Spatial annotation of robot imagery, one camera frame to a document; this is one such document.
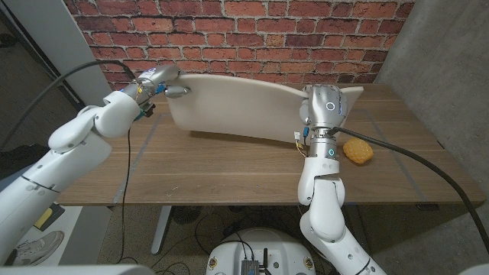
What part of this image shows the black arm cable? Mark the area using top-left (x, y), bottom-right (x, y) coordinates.
top-left (0, 60), bottom-right (137, 150)
top-left (327, 126), bottom-right (489, 255)

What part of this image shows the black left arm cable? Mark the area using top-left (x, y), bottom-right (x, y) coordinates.
top-left (0, 60), bottom-right (137, 150)

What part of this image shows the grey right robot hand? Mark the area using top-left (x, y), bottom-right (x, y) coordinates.
top-left (299, 84), bottom-right (348, 131)

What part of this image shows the red brick printed backdrop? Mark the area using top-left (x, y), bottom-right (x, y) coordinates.
top-left (63, 0), bottom-right (417, 91)

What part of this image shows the small grey electronics box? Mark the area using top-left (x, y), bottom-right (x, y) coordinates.
top-left (241, 259), bottom-right (261, 275)

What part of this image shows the white table leg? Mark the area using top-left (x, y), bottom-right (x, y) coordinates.
top-left (151, 205), bottom-right (173, 256)

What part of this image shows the thin black hanging cable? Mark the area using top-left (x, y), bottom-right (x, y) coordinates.
top-left (116, 128), bottom-right (133, 265)

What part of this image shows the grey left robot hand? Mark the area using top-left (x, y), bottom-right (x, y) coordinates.
top-left (135, 63), bottom-right (191, 99)

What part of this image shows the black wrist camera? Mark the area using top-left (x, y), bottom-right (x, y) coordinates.
top-left (138, 102), bottom-right (157, 121)

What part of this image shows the black round floor fan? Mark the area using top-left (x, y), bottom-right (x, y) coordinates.
top-left (171, 205), bottom-right (202, 225)

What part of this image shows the yellow textured sponge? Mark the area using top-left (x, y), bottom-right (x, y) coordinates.
top-left (342, 137), bottom-right (374, 165)

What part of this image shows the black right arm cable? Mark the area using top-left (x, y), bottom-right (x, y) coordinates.
top-left (327, 126), bottom-right (489, 255)

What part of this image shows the white sneaker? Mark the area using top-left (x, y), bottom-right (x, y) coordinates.
top-left (3, 230), bottom-right (65, 267)

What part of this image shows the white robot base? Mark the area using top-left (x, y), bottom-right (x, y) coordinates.
top-left (206, 228), bottom-right (317, 275)

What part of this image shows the yellow black foot pedal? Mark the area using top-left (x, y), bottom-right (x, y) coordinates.
top-left (33, 202), bottom-right (66, 232)

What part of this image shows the black bag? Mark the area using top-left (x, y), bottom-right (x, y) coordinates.
top-left (0, 144), bottom-right (53, 180)

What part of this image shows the white structural column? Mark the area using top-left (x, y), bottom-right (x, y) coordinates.
top-left (3, 0), bottom-right (115, 100)

